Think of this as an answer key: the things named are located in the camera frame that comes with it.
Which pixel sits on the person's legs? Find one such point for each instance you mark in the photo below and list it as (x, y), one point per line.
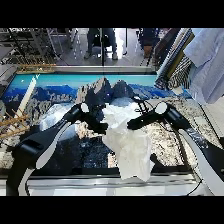
(110, 40)

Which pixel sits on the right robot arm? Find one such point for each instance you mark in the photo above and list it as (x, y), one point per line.
(177, 118)

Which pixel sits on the heap of clothes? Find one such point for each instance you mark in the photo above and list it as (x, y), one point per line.
(176, 46)

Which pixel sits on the striped garment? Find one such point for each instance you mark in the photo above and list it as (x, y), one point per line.
(176, 78)

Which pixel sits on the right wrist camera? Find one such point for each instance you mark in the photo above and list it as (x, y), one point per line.
(139, 101)

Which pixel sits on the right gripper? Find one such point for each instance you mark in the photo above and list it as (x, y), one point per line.
(140, 122)

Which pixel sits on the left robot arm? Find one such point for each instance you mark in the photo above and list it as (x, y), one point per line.
(33, 150)

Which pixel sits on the white shirt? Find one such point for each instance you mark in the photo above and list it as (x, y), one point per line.
(131, 150)

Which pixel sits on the light blue shirt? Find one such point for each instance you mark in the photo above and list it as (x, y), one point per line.
(208, 60)

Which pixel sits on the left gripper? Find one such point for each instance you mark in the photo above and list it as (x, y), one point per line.
(97, 124)

